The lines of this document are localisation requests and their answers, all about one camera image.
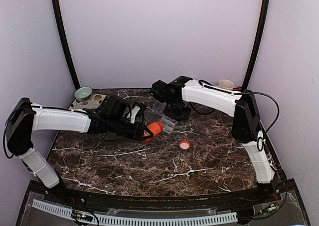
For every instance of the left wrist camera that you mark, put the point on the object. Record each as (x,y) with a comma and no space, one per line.
(137,111)

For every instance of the patterned coaster mat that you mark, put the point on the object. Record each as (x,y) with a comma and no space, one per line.
(93,102)

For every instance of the red pill bottle grey cap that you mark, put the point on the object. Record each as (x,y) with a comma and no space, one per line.
(156,127)

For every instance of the right black corner post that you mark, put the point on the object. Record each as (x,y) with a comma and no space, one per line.
(256,44)

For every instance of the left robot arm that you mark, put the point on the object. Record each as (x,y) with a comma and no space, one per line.
(114,115)

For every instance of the white slotted cable duct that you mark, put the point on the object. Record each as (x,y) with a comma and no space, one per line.
(121,217)

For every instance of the cream ceramic mug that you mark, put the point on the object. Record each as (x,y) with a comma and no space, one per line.
(226,84)

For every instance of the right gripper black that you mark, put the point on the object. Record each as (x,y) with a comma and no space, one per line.
(183,117)

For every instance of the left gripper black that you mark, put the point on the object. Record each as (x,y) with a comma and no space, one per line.
(137,133)

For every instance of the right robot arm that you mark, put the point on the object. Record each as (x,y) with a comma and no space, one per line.
(181,93)

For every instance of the clear plastic pill organizer box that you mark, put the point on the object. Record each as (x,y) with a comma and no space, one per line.
(156,114)

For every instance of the left black corner post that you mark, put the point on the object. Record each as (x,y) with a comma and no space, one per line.
(64,43)

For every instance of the black corner post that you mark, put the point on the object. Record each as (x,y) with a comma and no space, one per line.
(256,44)
(64,43)

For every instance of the green ceramic bowl left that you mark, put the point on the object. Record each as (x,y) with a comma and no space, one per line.
(82,94)

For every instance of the black front rail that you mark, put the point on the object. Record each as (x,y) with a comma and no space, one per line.
(242,201)

